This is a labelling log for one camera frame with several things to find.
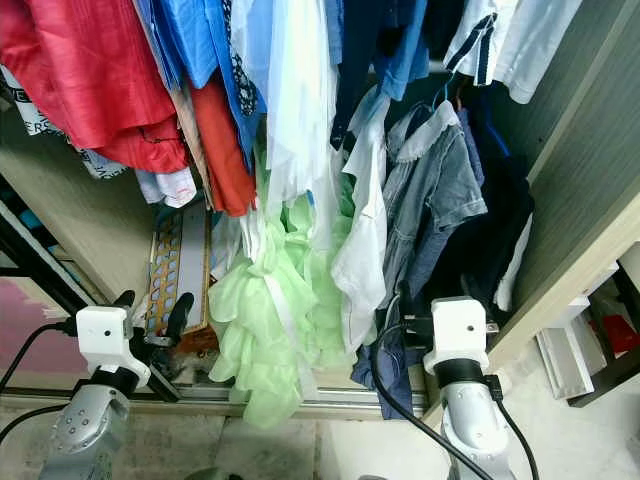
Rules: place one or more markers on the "orange garment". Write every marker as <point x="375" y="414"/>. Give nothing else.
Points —
<point x="225" y="150"/>

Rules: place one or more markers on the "white shirt navy trim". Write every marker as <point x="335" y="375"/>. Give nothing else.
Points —
<point x="530" y="40"/>

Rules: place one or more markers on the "light green ruffled dress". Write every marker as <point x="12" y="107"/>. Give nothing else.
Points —
<point x="260" y="320"/>

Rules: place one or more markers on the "white box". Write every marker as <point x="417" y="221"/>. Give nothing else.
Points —
<point x="565" y="360"/>

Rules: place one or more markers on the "bright blue shirt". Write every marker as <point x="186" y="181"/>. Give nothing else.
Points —
<point x="200" y="40"/>

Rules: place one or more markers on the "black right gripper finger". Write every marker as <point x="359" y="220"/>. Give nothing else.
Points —
<point x="399" y="303"/>

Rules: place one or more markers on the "orange perforated foam mat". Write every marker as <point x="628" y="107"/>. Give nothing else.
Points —
<point x="165" y="270"/>

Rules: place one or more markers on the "dark navy garment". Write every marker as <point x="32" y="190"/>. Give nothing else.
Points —
<point x="495" y="240"/>

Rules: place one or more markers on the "long white shirt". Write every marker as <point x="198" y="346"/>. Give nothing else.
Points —
<point x="360" y="250"/>

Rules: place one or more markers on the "small red object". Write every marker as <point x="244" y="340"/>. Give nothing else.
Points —
<point x="620" y="335"/>

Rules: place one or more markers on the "red shirt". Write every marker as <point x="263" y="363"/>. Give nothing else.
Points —
<point x="90" y="70"/>

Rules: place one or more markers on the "black framed sliding door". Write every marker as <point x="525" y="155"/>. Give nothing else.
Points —
<point x="25" y="330"/>

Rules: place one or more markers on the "grey wood wardrobe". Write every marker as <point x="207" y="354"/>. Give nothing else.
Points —
<point x="580" y="200"/>

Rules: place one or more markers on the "white pink-print garment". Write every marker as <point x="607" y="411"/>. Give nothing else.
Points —
<point x="170" y="188"/>

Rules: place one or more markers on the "white black-lettered garment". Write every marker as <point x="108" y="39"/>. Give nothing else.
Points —
<point x="25" y="110"/>

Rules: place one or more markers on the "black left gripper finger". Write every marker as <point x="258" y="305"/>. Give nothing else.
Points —
<point x="125" y="298"/>
<point x="180" y="312"/>

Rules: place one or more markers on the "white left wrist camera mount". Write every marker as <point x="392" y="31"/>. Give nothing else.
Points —
<point x="102" y="333"/>

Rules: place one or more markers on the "white sheer garment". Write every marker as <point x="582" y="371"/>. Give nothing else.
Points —
<point x="295" y="90"/>

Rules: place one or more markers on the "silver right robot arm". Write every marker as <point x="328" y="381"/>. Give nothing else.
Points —
<point x="475" y="425"/>

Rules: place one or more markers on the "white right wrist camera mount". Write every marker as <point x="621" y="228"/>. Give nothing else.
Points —
<point x="460" y="325"/>

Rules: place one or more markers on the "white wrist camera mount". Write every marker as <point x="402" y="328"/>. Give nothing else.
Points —
<point x="102" y="333"/>
<point x="460" y="325"/>

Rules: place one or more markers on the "navy floral garment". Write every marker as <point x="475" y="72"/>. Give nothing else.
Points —
<point x="240" y="70"/>

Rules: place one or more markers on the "grey denim shirt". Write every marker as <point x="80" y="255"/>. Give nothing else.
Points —
<point x="435" y="190"/>

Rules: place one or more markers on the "blue denim shirt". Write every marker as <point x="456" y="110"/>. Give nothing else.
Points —
<point x="400" y="40"/>

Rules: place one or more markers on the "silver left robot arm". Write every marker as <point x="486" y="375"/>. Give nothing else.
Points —
<point x="90" y="430"/>

